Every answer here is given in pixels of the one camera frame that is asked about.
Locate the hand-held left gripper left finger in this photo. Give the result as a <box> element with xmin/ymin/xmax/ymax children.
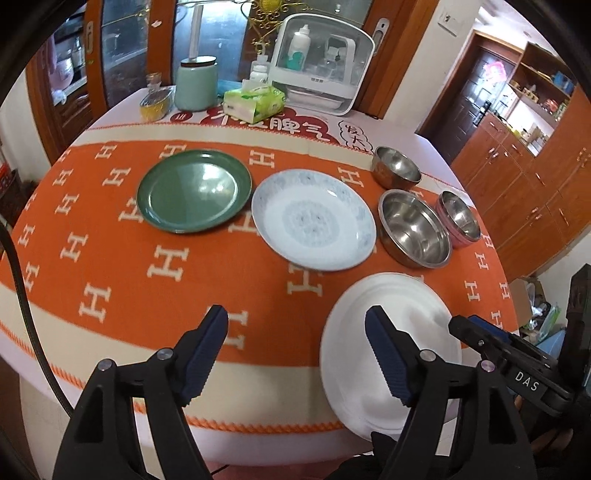
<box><xmin>53</xmin><ymin>305</ymin><xmax>229</xmax><ymax>480</ymax></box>

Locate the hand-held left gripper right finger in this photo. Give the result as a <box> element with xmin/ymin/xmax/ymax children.
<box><xmin>365</xmin><ymin>305</ymin><xmax>539</xmax><ymax>480</ymax></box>

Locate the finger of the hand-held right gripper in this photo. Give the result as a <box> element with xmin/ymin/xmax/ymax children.
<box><xmin>468</xmin><ymin>316</ymin><xmax>561</xmax><ymax>379</ymax></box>
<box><xmin>449</xmin><ymin>315</ymin><xmax>575</xmax><ymax>416</ymax></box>

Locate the plain white plate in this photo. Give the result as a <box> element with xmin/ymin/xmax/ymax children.
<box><xmin>320</xmin><ymin>272</ymin><xmax>464</xmax><ymax>444</ymax></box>

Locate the pink steel bowl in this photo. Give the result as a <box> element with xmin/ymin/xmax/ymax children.
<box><xmin>434</xmin><ymin>189</ymin><xmax>483</xmax><ymax>250</ymax></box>

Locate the large steel bowl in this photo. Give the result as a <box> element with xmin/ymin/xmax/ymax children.
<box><xmin>378</xmin><ymin>189</ymin><xmax>452</xmax><ymax>269</ymax></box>

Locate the patterned white plate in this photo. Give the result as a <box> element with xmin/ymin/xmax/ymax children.
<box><xmin>252</xmin><ymin>169</ymin><xmax>376</xmax><ymax>271</ymax></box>

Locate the green plate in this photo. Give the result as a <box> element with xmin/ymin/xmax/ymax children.
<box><xmin>137</xmin><ymin>149</ymin><xmax>253</xmax><ymax>234</ymax></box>

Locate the small steel bowl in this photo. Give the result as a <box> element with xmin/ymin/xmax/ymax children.
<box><xmin>372</xmin><ymin>146</ymin><xmax>423</xmax><ymax>191</ymax></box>

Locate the cardboard box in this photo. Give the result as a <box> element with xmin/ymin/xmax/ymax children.
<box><xmin>508</xmin><ymin>276</ymin><xmax>546</xmax><ymax>330</ymax></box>

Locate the orange patterned tablecloth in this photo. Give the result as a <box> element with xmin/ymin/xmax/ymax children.
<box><xmin>0</xmin><ymin>121</ymin><xmax>520</xmax><ymax>432</ymax></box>

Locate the dark wooden entry door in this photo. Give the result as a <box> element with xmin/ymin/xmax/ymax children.
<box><xmin>455</xmin><ymin>34</ymin><xmax>525</xmax><ymax>160</ymax></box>

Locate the yellow glass container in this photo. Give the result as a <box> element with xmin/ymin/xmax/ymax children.
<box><xmin>140</xmin><ymin>88</ymin><xmax>176</xmax><ymax>122</ymax></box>

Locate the wicker basket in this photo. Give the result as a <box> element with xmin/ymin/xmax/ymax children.
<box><xmin>0</xmin><ymin>168</ymin><xmax>31</xmax><ymax>217</ymax></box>

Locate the green tissue pack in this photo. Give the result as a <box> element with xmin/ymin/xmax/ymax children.
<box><xmin>223</xmin><ymin>79</ymin><xmax>286</xmax><ymax>123</ymax></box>

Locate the mint green canister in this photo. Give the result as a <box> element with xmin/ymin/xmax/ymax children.
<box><xmin>175</xmin><ymin>56</ymin><xmax>219</xmax><ymax>112</ymax></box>

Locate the wooden glass display cabinet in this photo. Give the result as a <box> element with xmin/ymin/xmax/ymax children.
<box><xmin>25</xmin><ymin>0</ymin><xmax>109</xmax><ymax>153</ymax></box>

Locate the white pill bottle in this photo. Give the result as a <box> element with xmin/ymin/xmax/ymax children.
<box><xmin>249</xmin><ymin>53</ymin><xmax>270</xmax><ymax>86</ymax></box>

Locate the white sterilizer cabinet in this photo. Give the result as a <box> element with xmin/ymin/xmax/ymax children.
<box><xmin>268</xmin><ymin>13</ymin><xmax>376</xmax><ymax>116</ymax></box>

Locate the clear bottle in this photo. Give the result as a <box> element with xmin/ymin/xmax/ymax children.
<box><xmin>323</xmin><ymin>44</ymin><xmax>347</xmax><ymax>77</ymax></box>

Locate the white green-label bottle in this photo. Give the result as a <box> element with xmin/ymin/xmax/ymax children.
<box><xmin>287</xmin><ymin>25</ymin><xmax>312</xmax><ymax>72</ymax></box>

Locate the wooden glass sliding door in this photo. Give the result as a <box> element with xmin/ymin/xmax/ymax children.
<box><xmin>85</xmin><ymin>0</ymin><xmax>444</xmax><ymax>121</ymax></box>

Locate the gold door ornament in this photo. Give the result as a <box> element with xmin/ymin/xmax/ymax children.
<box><xmin>249</xmin><ymin>0</ymin><xmax>284</xmax><ymax>54</ymax></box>

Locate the wooden wall cabinet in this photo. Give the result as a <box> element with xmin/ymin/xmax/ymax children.
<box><xmin>450</xmin><ymin>44</ymin><xmax>591</xmax><ymax>278</ymax></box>

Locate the white light switch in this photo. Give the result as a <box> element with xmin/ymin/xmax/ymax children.
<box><xmin>438</xmin><ymin>10</ymin><xmax>462</xmax><ymax>35</ymax></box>

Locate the silver door handle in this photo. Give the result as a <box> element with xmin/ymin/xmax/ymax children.
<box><xmin>373</xmin><ymin>18</ymin><xmax>391</xmax><ymax>51</ymax></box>

